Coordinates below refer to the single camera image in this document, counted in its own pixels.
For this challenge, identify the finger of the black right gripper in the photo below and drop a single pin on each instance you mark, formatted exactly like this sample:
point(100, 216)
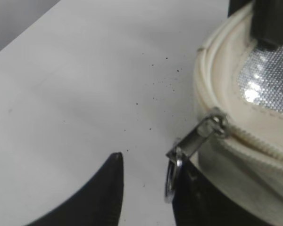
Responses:
point(267, 20)

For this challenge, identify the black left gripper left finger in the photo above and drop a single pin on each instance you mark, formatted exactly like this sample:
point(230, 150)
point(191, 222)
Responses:
point(97, 203)

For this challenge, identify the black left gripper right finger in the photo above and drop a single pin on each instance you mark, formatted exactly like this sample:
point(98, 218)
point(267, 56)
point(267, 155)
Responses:
point(202, 202)

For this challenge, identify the cream fabric zipper bag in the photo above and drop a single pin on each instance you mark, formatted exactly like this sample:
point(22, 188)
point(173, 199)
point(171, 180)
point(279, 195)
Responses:
point(245, 81)

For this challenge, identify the silver zipper pull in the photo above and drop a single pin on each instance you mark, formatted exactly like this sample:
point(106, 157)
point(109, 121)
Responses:
point(213, 124)

